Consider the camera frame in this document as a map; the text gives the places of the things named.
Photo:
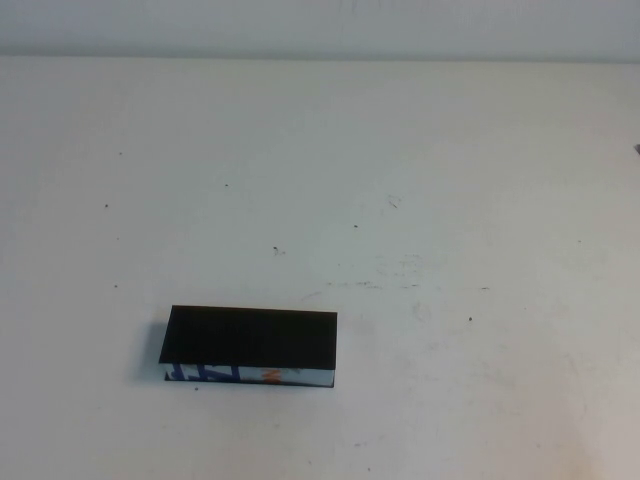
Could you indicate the black printed glasses case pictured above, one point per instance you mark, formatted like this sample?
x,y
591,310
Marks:
x,y
250,335

